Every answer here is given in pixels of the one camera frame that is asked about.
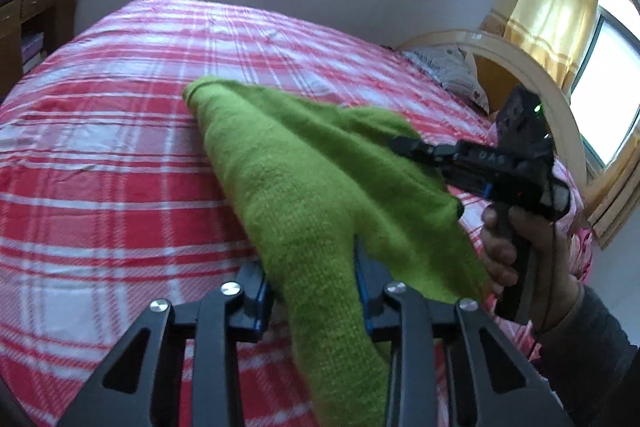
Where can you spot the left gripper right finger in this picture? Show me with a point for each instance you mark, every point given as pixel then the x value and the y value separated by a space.
pixel 489 382

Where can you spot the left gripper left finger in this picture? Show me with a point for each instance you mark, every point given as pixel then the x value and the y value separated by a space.
pixel 138 383

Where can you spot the green orange striped knit sweater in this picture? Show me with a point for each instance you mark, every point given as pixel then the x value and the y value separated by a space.
pixel 308 181

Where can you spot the grey sleeved right forearm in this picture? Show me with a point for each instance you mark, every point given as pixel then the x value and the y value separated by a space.
pixel 592 366

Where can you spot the beige wooden headboard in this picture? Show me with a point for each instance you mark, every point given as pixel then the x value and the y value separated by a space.
pixel 532 76

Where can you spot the side window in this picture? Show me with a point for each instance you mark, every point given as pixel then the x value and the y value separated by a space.
pixel 605 95

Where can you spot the grey patterned pillow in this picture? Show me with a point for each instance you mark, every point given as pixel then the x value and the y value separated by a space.
pixel 453 69

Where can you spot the red pink plaid bedspread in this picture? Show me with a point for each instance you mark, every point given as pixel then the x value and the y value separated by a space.
pixel 107 198

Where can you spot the books in desk shelf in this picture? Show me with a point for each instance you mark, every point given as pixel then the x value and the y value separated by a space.
pixel 33 51

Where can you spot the dark wooden desk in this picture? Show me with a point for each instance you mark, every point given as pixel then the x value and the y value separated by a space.
pixel 21 19

